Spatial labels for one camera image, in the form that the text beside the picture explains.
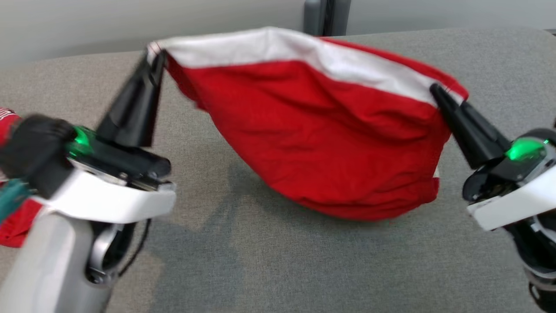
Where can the red shorts with white waistband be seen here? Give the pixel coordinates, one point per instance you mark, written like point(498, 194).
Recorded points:
point(312, 130)

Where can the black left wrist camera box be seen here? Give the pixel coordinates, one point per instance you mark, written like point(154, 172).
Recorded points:
point(34, 148)

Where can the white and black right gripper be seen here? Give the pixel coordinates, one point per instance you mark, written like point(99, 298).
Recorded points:
point(521, 191)

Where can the grey partition post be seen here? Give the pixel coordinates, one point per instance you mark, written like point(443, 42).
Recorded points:
point(325, 17)

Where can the red Bulls basketball jersey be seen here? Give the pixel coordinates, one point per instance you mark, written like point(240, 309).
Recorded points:
point(17, 228)

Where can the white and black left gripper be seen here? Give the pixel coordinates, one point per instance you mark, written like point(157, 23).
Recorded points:
point(117, 195)

